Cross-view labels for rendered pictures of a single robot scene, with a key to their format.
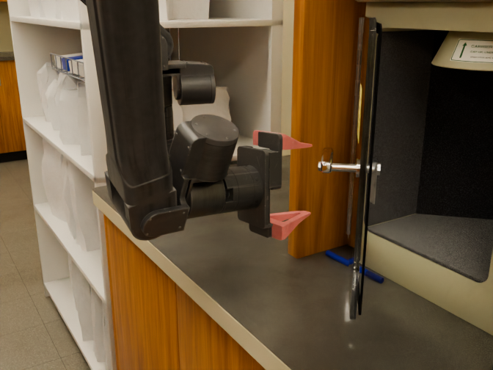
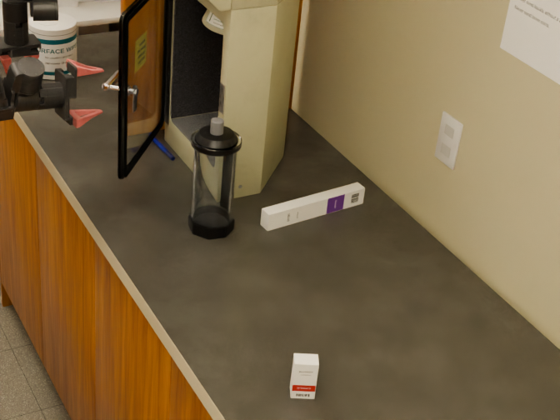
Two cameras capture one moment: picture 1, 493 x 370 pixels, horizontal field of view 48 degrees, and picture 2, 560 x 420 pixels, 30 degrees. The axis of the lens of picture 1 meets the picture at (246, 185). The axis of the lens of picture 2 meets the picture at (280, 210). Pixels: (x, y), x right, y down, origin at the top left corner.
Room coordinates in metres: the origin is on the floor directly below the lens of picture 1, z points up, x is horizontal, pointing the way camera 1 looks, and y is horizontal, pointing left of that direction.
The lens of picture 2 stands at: (-1.37, -0.52, 2.22)
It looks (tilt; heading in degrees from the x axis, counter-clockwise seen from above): 32 degrees down; 0
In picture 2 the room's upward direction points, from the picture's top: 6 degrees clockwise
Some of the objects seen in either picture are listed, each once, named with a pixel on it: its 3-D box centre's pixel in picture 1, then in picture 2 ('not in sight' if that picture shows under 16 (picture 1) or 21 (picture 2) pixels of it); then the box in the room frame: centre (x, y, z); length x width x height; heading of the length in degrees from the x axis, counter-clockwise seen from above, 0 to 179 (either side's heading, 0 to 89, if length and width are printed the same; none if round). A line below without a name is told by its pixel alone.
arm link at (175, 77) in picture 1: (158, 89); (17, 9); (0.92, 0.15, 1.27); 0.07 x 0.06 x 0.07; 108
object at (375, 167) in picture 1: (371, 181); (132, 98); (0.70, -0.17, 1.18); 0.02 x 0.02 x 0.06; 80
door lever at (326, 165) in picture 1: (338, 160); (119, 82); (0.74, -0.13, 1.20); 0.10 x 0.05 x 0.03; 170
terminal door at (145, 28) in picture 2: (359, 154); (143, 75); (0.80, -0.17, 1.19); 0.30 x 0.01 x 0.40; 170
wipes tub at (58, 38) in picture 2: not in sight; (52, 46); (1.30, 0.16, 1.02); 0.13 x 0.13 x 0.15
